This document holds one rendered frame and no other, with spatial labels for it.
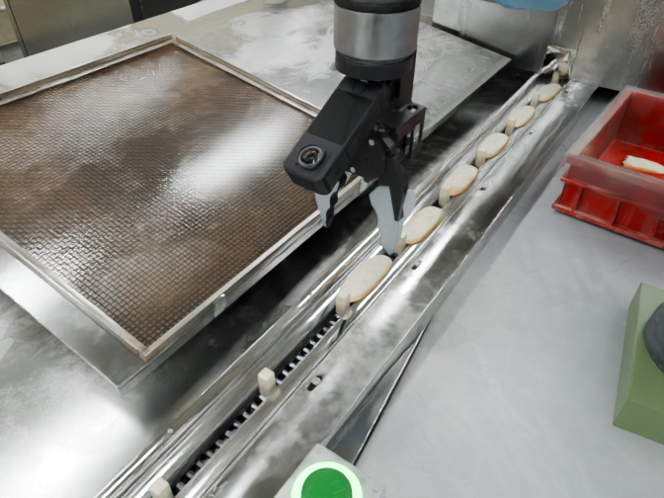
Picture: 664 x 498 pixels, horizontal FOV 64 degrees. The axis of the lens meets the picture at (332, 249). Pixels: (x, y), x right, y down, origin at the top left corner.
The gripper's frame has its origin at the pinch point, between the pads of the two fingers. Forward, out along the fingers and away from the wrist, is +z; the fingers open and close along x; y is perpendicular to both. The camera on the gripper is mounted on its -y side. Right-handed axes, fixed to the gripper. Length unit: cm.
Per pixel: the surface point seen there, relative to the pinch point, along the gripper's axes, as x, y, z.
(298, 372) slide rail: -1.9, -13.2, 9.0
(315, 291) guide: 3.1, -3.4, 7.8
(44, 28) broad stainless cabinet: 235, 94, 43
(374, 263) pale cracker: 0.1, 5.3, 7.9
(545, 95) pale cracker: -1, 70, 8
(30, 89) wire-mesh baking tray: 58, -2, -4
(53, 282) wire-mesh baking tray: 22.8, -23.2, 1.7
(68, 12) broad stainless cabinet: 210, 94, 32
